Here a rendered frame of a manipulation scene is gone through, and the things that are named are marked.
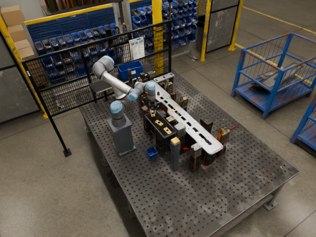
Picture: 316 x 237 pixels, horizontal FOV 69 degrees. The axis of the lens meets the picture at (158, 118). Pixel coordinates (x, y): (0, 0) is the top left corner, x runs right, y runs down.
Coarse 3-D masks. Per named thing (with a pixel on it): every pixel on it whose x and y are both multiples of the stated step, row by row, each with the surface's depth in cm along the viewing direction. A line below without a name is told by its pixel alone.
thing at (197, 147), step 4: (196, 144) 215; (196, 148) 211; (200, 148) 212; (192, 152) 215; (196, 152) 213; (200, 152) 218; (192, 156) 219; (196, 156) 218; (192, 160) 224; (196, 160) 224; (192, 164) 227; (196, 164) 228; (188, 168) 238; (192, 168) 231; (196, 168) 233; (192, 172) 233
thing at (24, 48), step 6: (18, 42) 464; (24, 42) 463; (18, 48) 444; (24, 48) 442; (30, 48) 442; (24, 54) 426; (30, 54) 425; (36, 60) 432; (30, 66) 431; (36, 66) 438; (36, 78) 450; (42, 78) 458; (36, 84) 457
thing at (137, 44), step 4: (140, 36) 298; (128, 40) 293; (132, 40) 296; (136, 40) 299; (140, 40) 302; (132, 44) 299; (136, 44) 302; (140, 44) 305; (132, 48) 302; (136, 48) 306; (140, 48) 309; (144, 48) 313; (136, 52) 309; (140, 52) 313; (144, 52) 316; (132, 56) 310; (136, 56) 313; (140, 56) 317; (144, 56) 320
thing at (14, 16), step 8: (0, 8) 543; (8, 8) 525; (16, 8) 523; (8, 16) 516; (16, 16) 522; (8, 24) 525; (16, 24) 532; (8, 32) 501; (16, 32) 507; (24, 32) 514; (16, 40) 517
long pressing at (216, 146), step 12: (156, 84) 297; (156, 96) 279; (168, 96) 278; (168, 108) 262; (180, 108) 262; (180, 120) 247; (192, 120) 247; (192, 132) 234; (204, 132) 234; (204, 144) 222; (216, 144) 222
